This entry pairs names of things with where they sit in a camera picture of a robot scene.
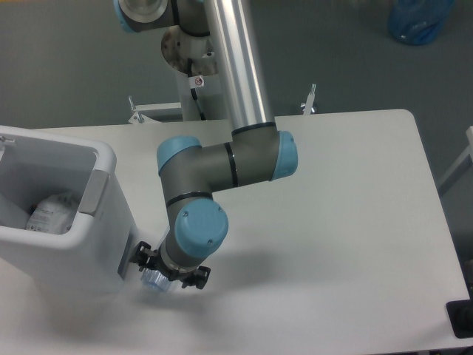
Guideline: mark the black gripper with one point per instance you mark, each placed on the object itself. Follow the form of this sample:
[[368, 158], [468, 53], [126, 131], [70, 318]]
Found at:
[[144, 257]]

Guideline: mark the crushed clear plastic bottle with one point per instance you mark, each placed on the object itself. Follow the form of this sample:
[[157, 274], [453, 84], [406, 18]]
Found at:
[[155, 280]]

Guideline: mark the black device at table edge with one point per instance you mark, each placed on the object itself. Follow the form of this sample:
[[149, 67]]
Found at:
[[460, 315]]

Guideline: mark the white trash can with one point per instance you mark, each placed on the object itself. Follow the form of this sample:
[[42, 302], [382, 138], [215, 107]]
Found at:
[[93, 253]]

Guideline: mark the white frame at right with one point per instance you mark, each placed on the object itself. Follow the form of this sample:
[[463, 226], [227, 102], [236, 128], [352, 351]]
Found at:
[[458, 168]]

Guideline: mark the blue plastic bag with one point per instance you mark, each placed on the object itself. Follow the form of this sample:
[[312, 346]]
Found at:
[[418, 23]]

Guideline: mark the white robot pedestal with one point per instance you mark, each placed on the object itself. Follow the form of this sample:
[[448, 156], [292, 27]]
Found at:
[[218, 76]]

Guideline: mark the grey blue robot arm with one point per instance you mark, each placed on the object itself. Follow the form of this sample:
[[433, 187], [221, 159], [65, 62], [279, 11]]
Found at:
[[191, 173]]

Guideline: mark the white plastic bag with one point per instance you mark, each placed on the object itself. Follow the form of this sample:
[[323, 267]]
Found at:
[[54, 215]]

